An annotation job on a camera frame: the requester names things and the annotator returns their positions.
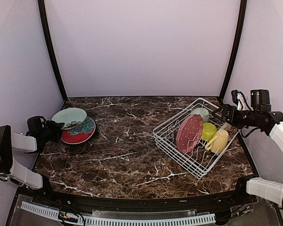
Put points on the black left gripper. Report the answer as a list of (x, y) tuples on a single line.
[(56, 126)]

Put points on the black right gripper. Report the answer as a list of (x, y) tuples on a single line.
[(232, 108)]

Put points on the patterned beige tall mug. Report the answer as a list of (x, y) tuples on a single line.
[(226, 126)]

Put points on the pale green flower plate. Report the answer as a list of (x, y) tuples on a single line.
[(70, 117)]

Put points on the red teal floral plate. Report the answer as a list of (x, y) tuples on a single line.
[(79, 134)]

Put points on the pink polka dot plate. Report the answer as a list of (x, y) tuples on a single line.
[(189, 133)]

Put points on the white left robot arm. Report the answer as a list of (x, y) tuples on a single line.
[(11, 169)]

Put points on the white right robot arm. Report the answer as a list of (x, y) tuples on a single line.
[(267, 184)]

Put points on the lime green bowl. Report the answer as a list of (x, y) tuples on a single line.
[(208, 131)]

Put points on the yellow mug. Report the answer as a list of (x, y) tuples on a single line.
[(219, 141)]

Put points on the light teal bowl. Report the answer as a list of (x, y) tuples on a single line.
[(203, 112)]

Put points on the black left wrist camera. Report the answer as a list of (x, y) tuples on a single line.
[(35, 125)]

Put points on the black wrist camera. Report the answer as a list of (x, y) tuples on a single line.
[(35, 125), (260, 100)]

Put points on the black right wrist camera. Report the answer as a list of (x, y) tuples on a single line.
[(260, 100)]

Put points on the white wire dish rack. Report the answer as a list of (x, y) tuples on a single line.
[(193, 158)]

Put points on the black front table rail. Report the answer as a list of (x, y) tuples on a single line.
[(213, 203)]

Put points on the black right corner post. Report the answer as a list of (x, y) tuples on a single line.
[(234, 51)]

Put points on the black corner post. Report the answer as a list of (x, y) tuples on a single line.
[(234, 51), (50, 49)]

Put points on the white slotted cable duct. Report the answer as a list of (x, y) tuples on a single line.
[(113, 218)]

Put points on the black left corner post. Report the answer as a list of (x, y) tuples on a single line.
[(50, 49)]

